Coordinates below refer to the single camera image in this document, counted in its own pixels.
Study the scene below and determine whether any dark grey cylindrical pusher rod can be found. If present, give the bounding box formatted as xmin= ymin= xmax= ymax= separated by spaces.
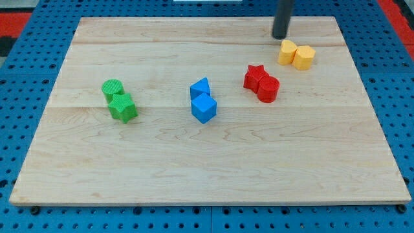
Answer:
xmin=272 ymin=0 xmax=294 ymax=39

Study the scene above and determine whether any yellow heart block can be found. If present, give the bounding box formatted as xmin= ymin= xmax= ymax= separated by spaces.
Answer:
xmin=278 ymin=40 xmax=298 ymax=65

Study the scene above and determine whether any yellow hexagon block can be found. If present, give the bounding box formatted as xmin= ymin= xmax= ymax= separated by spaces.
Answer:
xmin=292 ymin=45 xmax=316 ymax=71

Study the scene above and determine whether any red star block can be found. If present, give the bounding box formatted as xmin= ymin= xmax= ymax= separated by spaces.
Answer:
xmin=243 ymin=65 xmax=269 ymax=93

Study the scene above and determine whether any red cylinder block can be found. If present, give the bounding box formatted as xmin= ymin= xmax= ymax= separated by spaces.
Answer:
xmin=257 ymin=76 xmax=280 ymax=103

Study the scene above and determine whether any blue triangle block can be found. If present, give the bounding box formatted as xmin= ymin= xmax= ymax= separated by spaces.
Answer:
xmin=190 ymin=77 xmax=211 ymax=100

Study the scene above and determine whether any blue cube block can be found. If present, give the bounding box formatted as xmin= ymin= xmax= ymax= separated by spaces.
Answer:
xmin=191 ymin=93 xmax=217 ymax=124

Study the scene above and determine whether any light wooden board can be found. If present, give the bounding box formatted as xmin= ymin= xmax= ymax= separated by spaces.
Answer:
xmin=10 ymin=16 xmax=411 ymax=206

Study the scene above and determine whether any green cylinder block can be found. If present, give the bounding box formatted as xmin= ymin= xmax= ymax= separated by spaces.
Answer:
xmin=101 ymin=79 xmax=125 ymax=104

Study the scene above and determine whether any green star block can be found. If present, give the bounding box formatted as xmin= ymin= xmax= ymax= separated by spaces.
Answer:
xmin=108 ymin=93 xmax=138 ymax=124

